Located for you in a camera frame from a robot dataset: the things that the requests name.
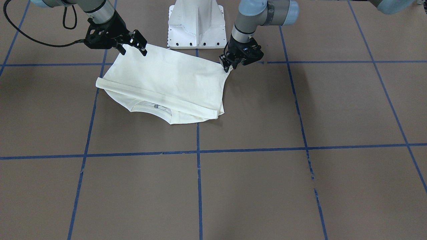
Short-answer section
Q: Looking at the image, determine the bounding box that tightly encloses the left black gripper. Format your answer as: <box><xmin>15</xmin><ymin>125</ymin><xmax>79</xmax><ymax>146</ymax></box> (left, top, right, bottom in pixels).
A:
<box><xmin>219</xmin><ymin>36</ymin><xmax>264</xmax><ymax>73</ymax></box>

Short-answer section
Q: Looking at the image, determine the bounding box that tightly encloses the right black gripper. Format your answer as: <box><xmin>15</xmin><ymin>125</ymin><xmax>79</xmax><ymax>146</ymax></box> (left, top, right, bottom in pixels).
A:
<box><xmin>83</xmin><ymin>12</ymin><xmax>147</xmax><ymax>56</ymax></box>

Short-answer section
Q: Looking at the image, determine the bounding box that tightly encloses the cream long-sleeve cat shirt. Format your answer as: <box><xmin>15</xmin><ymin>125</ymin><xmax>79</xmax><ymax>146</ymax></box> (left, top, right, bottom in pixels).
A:
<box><xmin>96</xmin><ymin>44</ymin><xmax>229</xmax><ymax>125</ymax></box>

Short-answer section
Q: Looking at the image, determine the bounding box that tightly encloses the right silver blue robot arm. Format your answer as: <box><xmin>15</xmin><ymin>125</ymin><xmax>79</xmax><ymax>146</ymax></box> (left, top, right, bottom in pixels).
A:
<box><xmin>32</xmin><ymin>0</ymin><xmax>147</xmax><ymax>56</ymax></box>

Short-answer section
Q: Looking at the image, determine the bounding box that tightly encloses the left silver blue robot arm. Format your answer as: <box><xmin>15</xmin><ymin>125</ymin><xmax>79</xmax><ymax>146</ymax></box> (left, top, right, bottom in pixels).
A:
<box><xmin>219</xmin><ymin>0</ymin><xmax>426</xmax><ymax>72</ymax></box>

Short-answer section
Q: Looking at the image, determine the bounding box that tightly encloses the white camera pedestal column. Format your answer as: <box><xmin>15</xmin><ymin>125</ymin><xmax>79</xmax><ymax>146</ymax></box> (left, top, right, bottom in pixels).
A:
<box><xmin>167</xmin><ymin>0</ymin><xmax>227</xmax><ymax>50</ymax></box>

